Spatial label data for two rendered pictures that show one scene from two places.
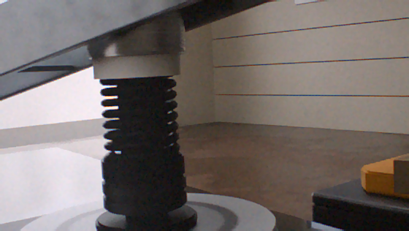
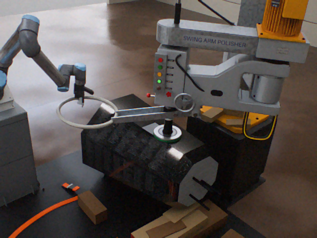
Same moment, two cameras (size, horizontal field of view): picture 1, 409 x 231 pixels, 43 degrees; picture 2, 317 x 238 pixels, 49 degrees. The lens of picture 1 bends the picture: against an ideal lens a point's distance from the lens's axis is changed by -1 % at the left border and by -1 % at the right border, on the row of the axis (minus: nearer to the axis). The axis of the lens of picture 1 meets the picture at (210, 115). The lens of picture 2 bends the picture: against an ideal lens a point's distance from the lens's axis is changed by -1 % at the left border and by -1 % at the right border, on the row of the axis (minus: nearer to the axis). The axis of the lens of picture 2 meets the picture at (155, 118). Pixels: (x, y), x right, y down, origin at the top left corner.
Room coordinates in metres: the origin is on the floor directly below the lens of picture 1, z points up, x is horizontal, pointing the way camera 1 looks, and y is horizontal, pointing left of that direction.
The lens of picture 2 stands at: (-1.87, 0.32, 2.30)
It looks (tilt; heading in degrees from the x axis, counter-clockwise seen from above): 30 degrees down; 356
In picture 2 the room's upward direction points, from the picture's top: 4 degrees clockwise
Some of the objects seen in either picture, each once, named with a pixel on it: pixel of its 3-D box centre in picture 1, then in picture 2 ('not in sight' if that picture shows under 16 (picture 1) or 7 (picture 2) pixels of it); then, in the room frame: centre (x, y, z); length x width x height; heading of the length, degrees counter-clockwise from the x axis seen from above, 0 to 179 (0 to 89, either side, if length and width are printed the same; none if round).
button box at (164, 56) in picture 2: not in sight; (160, 73); (0.34, 0.15, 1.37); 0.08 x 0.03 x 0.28; 76
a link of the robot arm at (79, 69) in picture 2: not in sight; (79, 71); (0.79, 0.76, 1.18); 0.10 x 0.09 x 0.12; 93
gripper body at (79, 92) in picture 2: not in sight; (79, 89); (0.79, 0.78, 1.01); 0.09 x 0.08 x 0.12; 106
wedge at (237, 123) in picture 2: not in sight; (238, 122); (0.68, -0.57, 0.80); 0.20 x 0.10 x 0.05; 77
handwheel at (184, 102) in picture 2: not in sight; (185, 100); (0.28, -0.03, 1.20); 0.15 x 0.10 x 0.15; 76
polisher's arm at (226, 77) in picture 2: not in sight; (227, 86); (0.32, -0.32, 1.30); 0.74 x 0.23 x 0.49; 76
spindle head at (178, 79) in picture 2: not in sight; (183, 77); (0.41, -0.02, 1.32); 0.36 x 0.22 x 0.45; 76
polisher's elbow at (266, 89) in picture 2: not in sight; (267, 85); (0.27, -0.58, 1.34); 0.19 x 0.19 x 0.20
